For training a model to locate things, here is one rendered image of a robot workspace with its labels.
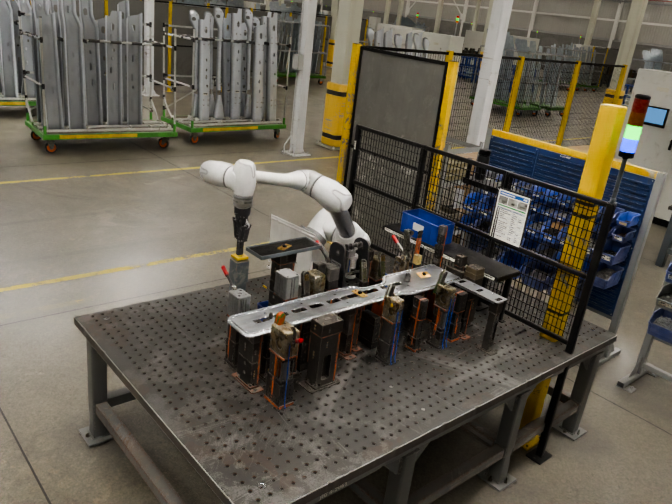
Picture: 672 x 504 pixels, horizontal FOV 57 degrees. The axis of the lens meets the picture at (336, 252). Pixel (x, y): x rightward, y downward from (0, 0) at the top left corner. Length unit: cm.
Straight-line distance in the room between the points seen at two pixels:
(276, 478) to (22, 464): 162
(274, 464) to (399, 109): 392
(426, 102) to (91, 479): 382
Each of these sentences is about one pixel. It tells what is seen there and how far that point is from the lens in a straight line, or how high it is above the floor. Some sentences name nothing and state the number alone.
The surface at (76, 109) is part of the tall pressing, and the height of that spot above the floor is 57.
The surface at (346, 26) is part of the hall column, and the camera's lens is 1083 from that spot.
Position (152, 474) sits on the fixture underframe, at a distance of 311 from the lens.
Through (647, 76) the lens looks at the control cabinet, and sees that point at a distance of 976.
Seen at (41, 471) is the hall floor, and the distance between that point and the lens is 356.
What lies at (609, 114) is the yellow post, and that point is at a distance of 338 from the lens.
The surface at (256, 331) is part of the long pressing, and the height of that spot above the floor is 100.
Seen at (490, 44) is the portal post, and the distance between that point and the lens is 759.
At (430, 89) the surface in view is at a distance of 547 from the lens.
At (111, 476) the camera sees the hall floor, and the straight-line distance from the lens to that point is 347.
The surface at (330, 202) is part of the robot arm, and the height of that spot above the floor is 137.
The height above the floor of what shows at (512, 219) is 130.
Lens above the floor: 228
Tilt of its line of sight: 21 degrees down
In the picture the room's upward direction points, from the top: 7 degrees clockwise
